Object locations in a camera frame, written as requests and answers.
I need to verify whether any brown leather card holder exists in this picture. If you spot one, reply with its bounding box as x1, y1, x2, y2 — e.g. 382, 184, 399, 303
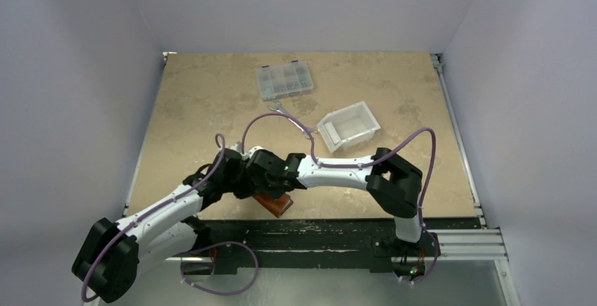
253, 193, 294, 218

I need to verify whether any white plastic bin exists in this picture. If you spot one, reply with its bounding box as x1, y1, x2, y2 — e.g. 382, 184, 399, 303
316, 101, 381, 153

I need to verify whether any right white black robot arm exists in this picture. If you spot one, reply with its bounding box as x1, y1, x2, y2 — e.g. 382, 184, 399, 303
243, 147, 423, 255

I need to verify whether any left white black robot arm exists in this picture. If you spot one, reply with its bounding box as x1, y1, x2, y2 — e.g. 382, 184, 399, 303
71, 145, 257, 302

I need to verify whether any white card in bin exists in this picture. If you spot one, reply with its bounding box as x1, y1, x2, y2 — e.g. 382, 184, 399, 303
324, 122, 341, 145

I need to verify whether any silver open-end wrench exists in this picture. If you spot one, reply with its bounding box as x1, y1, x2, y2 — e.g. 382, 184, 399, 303
268, 100, 318, 139

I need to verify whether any clear plastic screw organizer box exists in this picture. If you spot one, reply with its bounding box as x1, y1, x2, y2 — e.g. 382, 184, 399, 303
256, 60, 314, 101

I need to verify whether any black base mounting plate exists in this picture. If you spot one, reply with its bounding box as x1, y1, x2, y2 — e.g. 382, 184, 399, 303
180, 218, 440, 275

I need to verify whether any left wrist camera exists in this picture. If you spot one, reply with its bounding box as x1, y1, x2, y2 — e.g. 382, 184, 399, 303
230, 141, 244, 155

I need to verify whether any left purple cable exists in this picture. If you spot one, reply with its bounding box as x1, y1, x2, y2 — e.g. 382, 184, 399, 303
80, 133, 259, 303

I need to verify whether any purple cable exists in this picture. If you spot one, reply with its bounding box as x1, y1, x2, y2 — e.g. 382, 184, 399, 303
241, 111, 440, 286
80, 133, 259, 303

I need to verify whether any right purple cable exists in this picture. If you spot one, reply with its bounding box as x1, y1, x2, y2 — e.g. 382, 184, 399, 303
241, 111, 440, 286

